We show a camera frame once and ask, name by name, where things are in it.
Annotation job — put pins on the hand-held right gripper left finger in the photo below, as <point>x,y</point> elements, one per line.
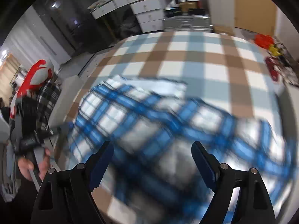
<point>100,165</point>

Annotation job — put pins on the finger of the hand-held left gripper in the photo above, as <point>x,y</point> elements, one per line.
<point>60,130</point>

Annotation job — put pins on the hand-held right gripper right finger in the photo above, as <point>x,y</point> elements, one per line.
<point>204,165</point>

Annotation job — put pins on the blue plaid shirt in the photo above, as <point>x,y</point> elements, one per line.
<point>163,126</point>

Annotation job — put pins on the person's left hand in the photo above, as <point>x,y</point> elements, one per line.
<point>24,168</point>

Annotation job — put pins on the black and white plaid cloth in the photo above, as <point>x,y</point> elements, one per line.
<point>50,98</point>

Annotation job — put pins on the red and white plush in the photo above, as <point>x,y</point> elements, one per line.
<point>39,74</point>

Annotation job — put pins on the dark glass wardrobe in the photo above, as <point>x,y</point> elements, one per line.
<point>49,28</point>

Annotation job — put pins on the dark grey refrigerator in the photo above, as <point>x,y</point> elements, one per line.
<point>77,16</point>

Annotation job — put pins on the yellow toy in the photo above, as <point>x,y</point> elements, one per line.
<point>274,49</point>

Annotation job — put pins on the red plastic bag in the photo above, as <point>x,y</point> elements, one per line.
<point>264,40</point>

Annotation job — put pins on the silver suitcase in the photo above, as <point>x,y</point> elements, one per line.
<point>186,23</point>

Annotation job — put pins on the white desk with drawers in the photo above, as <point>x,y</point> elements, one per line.
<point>147,11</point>

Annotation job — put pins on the brown cardboard box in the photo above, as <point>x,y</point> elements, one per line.
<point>189,6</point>

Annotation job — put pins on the white upright suitcase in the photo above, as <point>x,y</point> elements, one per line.
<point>220,2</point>

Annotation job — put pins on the wooden door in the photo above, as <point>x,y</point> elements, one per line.
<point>254,4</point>

